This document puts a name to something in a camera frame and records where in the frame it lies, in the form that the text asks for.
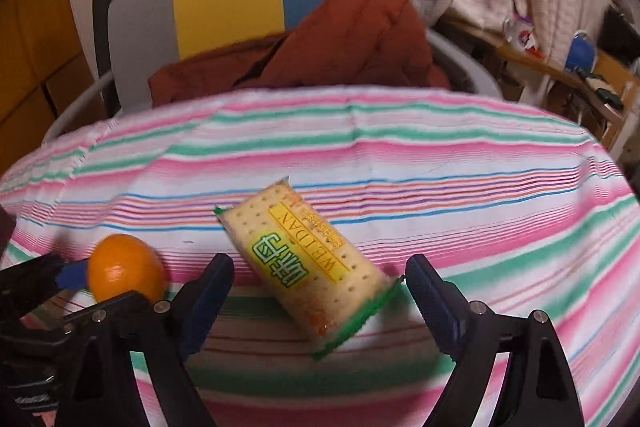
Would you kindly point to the green-edged cracker packet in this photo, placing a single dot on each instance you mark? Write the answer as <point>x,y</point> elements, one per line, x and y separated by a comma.
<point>305,267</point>

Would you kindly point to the pink green striped cloth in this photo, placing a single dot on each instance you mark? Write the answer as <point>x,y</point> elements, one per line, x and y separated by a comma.
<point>400,157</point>

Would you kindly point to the wooden desk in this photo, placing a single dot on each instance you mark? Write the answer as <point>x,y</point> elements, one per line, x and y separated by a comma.
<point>550,72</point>

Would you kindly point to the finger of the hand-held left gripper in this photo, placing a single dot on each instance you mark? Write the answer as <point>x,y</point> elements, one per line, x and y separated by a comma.
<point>35,329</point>
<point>72,276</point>

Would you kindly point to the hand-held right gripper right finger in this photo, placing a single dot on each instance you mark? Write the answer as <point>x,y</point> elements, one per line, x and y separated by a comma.
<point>435,307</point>

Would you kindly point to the orange tangerine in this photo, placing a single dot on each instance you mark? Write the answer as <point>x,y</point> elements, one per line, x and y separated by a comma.
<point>125,274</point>

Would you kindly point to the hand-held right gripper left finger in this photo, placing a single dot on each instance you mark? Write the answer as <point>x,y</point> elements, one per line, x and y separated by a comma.
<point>205,307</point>

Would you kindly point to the white mug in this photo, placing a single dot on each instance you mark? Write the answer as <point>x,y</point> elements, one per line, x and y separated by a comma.
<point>522,36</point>

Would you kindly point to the wooden wardrobe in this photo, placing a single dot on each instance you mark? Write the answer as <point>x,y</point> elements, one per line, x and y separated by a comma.
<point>35,57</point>

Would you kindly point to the blue cup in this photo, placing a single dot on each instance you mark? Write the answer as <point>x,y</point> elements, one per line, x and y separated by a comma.
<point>581,52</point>

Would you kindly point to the red-brown jacket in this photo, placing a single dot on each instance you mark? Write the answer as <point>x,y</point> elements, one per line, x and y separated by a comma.
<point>340,47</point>

